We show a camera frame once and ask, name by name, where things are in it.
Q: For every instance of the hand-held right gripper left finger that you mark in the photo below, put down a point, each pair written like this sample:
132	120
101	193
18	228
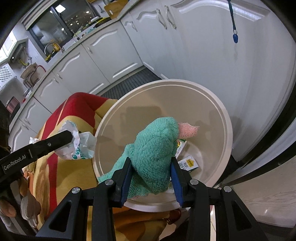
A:
126	183

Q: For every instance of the dark ribbed floor mat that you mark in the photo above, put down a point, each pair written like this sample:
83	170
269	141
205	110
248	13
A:
134	82

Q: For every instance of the teal fluffy cloth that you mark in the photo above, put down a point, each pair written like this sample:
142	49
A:
152	157

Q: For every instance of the green white milk carton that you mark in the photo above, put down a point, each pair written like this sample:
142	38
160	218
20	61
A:
190	164

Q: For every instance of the dark kitchen window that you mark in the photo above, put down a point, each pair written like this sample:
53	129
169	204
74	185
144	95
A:
60	25

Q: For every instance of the small green carton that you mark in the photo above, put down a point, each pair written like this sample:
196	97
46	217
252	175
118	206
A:
182	147

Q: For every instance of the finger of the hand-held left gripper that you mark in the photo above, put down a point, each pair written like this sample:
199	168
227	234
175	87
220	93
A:
55	141

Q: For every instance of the person's left hand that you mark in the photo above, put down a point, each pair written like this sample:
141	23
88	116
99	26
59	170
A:
8	208

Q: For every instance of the red yellow printed blanket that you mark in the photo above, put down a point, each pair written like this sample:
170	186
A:
69	176

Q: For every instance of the black sliding door frame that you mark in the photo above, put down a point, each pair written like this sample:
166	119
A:
266	136

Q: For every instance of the white paper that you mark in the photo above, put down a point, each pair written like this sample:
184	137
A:
33	140

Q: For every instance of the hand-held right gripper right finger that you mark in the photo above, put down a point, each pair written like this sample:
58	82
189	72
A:
177	185

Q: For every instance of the copper rice cooker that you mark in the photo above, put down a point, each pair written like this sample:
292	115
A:
13	105

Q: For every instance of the beige plastic bucket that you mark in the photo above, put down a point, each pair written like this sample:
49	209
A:
161	104

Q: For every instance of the wooden cutting board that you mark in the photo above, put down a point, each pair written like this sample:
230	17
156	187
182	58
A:
115	9

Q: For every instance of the green white plastic wrapper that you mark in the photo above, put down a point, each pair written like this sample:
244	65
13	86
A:
78	146

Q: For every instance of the small yellow bottle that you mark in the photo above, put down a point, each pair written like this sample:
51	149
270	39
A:
55	47

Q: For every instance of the white base cabinets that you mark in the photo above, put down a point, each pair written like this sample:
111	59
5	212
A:
203	46

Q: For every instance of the white water heater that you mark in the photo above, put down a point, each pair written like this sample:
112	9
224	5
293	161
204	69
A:
17	55

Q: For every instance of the tall metal faucet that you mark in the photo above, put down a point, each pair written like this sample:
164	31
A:
47	47

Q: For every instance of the beige clay pot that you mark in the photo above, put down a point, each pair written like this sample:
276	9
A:
29	70

